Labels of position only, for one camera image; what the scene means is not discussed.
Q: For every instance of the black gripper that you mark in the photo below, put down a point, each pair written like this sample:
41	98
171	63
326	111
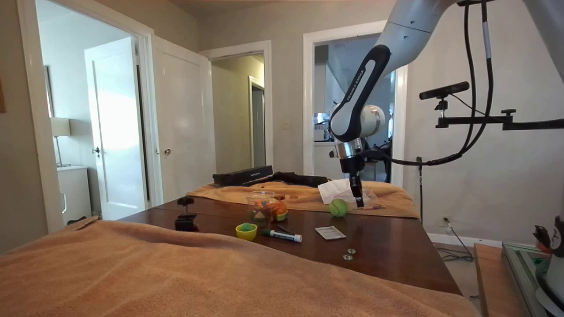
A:
352	164

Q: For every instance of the yellow green tennis ball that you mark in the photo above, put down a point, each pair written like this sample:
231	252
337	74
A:
338	208

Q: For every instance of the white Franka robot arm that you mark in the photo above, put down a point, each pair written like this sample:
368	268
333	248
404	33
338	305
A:
358	88

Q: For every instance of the white cloth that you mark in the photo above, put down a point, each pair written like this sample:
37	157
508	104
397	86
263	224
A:
331	188

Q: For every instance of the white paper card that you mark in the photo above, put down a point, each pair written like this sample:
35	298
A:
330	232

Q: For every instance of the orange towel with objects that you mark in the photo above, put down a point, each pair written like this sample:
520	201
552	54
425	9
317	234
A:
305	195

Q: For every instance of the black bag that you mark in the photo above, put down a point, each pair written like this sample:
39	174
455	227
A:
300	178

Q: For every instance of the thin black stand pole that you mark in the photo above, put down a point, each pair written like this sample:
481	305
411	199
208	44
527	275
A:
419	194

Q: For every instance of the small silver coin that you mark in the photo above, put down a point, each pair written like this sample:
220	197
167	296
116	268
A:
347	257

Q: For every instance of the white marker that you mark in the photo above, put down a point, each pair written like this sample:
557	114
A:
287	236

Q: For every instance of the orange toy truck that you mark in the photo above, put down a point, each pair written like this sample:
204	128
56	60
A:
273	209

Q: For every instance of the long black case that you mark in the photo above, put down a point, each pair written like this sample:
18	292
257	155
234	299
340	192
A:
243	174

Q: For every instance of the small yellow green cup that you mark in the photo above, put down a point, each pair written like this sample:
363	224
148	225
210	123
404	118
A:
245	231

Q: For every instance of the wooden board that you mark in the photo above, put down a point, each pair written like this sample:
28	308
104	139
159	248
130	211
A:
493	287

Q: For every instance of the large orange towel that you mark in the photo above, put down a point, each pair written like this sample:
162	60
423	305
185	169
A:
204	275

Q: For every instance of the white panel door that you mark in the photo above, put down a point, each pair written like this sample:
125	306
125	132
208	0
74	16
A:
185	116
116	128

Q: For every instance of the grey green tray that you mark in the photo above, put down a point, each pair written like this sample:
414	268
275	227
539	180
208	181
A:
529	282

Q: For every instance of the penguin toy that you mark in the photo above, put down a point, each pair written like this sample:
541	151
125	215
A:
555	234

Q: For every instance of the white nightstand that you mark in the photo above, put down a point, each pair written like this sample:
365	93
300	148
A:
74	194

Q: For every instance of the white wall outlet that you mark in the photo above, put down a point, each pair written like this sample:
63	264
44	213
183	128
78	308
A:
446	222

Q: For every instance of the black stereo camera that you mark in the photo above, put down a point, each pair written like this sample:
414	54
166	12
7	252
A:
442	90

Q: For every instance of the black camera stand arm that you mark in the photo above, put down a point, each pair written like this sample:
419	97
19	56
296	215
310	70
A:
499	120

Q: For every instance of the black clamp mount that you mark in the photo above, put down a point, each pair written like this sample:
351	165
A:
187	222

